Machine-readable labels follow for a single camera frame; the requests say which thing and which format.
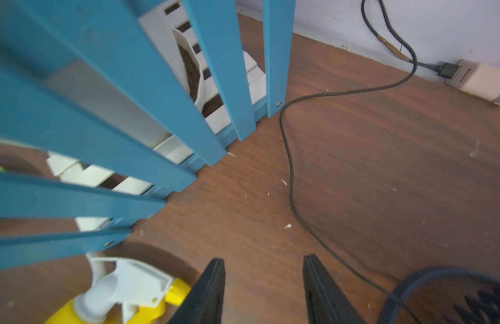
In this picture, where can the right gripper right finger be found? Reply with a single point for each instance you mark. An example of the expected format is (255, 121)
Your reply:
(326, 302)

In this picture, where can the yellow spray bottle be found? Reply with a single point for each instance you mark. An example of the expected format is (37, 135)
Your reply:
(141, 290)

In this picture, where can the pink USB plug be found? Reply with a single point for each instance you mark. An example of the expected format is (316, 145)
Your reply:
(477, 79)

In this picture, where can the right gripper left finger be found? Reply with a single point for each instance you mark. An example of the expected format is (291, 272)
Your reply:
(204, 304)

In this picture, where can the dark blue desk fan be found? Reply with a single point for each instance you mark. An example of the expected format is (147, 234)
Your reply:
(455, 295)

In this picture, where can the blue white plant shelf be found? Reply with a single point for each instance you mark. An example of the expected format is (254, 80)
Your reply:
(129, 88)

